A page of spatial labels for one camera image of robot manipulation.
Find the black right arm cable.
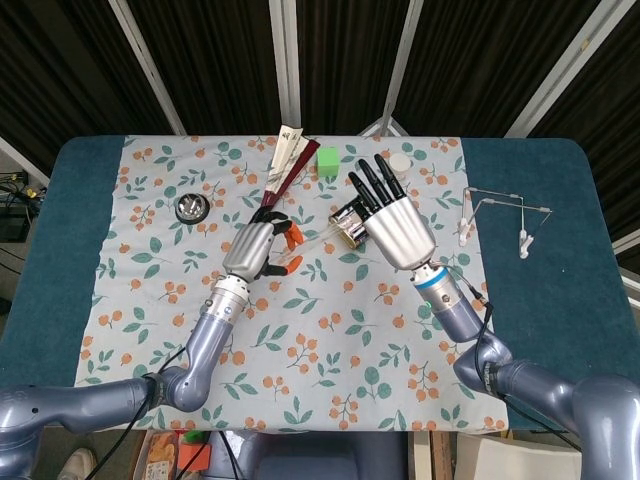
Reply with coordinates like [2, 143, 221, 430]
[434, 259, 584, 451]

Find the small white jar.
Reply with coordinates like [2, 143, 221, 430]
[388, 152, 414, 182]

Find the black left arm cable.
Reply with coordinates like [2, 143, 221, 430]
[87, 344, 189, 480]

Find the floral orange berry tablecloth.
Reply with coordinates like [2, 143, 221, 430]
[73, 133, 511, 434]

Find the metal wire frame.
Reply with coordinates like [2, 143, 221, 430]
[462, 185, 555, 236]

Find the white metal frame post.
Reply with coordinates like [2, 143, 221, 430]
[282, 0, 302, 130]
[268, 0, 292, 129]
[504, 0, 617, 137]
[612, 233, 640, 261]
[108, 0, 187, 136]
[359, 0, 426, 137]
[0, 137, 51, 184]

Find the blue felt table cover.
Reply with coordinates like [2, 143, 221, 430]
[2, 135, 634, 434]

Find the white sneaker shoe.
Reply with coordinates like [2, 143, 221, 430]
[55, 447, 99, 480]

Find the dark pleated curtain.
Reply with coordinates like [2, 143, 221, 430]
[0, 0, 640, 241]

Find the white cardboard sheet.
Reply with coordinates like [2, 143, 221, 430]
[457, 432, 581, 480]

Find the orange box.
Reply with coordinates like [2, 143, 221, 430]
[177, 440, 214, 471]

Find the dark red folding fan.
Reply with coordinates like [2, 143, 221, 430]
[257, 124, 321, 216]

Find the tangled cable bundle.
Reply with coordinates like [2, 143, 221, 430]
[0, 169, 49, 204]

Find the black electronics box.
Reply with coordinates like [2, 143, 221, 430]
[0, 202, 36, 244]

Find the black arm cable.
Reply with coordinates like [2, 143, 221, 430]
[87, 344, 189, 480]
[434, 259, 584, 451]

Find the green cube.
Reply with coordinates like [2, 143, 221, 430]
[316, 146, 342, 177]

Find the printed orange carton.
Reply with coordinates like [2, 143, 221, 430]
[144, 430, 182, 480]

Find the silver call bell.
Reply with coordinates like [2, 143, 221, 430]
[174, 192, 210, 225]

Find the black gold tin can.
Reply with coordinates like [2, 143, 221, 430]
[327, 195, 374, 250]

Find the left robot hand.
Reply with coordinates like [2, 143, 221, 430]
[221, 208, 305, 281]

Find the clear glass test tube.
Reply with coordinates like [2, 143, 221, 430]
[277, 224, 349, 266]

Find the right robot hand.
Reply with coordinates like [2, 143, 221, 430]
[348, 153, 436, 271]

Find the grey robot torso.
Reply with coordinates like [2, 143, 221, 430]
[207, 429, 409, 480]

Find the wooden board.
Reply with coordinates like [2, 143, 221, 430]
[408, 430, 457, 480]

